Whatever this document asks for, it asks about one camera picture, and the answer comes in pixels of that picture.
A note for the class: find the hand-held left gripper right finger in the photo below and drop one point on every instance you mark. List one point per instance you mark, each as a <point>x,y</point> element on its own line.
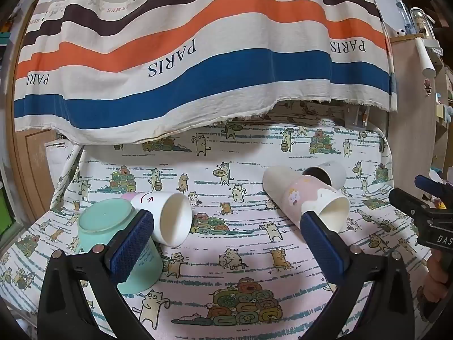
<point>326,251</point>

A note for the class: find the white paper cup pink arrow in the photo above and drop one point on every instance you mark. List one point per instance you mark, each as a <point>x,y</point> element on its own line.
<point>173,219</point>

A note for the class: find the clear glass jar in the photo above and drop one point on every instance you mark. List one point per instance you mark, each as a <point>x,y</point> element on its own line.
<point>422,21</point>

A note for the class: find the cat printed cloth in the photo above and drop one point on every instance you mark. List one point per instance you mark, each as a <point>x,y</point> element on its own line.
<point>230,241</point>

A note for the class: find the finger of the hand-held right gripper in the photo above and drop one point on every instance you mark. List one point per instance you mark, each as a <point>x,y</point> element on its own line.
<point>433,185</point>
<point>412,203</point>

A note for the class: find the white paper roll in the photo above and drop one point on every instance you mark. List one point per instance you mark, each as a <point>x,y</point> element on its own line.
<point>424,56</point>

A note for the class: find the striped cloth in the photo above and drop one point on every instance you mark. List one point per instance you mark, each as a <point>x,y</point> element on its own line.
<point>198,53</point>

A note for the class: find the wooden shelf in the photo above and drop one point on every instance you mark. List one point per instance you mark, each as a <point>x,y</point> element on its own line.
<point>421,120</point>

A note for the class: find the person's right hand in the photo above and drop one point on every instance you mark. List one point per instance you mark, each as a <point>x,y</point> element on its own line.
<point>433,279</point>

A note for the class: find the white grey paper cup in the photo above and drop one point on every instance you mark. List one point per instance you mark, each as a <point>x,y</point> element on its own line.
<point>331,173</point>

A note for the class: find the mint green cup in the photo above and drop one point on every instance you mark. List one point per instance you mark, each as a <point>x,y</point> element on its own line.
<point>102,219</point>

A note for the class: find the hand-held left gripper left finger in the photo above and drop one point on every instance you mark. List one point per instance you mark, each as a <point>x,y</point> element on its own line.
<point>131,243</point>

